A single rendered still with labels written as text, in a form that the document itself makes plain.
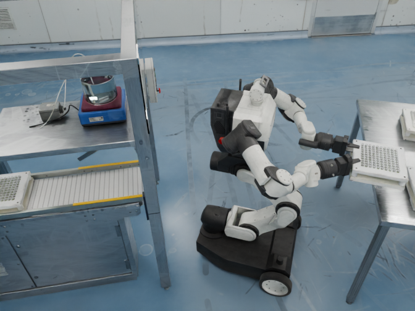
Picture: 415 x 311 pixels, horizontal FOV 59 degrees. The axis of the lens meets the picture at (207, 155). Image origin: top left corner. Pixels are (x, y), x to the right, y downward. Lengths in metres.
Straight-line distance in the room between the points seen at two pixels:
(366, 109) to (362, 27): 3.49
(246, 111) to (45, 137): 0.91
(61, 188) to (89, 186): 0.15
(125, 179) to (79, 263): 0.64
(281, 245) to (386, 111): 1.13
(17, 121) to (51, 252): 0.82
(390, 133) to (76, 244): 1.98
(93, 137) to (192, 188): 1.57
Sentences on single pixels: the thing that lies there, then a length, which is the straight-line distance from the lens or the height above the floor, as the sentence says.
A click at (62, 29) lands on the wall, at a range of 5.65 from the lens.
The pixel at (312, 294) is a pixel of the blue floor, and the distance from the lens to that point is 2.58.
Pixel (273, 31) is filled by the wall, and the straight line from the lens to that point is 5.65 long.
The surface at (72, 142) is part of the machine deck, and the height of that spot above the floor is 1.24.
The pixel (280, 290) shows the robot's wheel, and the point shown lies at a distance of 2.49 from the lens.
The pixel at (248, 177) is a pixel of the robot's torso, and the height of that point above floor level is 0.79.
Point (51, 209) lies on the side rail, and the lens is 1.99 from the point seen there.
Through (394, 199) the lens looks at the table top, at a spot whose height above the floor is 0.82.
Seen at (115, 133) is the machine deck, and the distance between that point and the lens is 1.65.
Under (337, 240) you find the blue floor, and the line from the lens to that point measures 2.87.
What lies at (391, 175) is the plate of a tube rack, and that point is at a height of 1.00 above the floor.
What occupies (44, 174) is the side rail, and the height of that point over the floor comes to 0.82.
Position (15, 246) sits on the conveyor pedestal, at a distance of 2.33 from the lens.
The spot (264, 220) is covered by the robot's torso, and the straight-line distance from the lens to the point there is 2.33.
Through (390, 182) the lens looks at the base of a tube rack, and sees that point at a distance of 1.95.
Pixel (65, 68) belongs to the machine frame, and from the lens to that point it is 1.44.
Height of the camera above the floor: 2.20
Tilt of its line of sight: 41 degrees down
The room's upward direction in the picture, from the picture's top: 1 degrees counter-clockwise
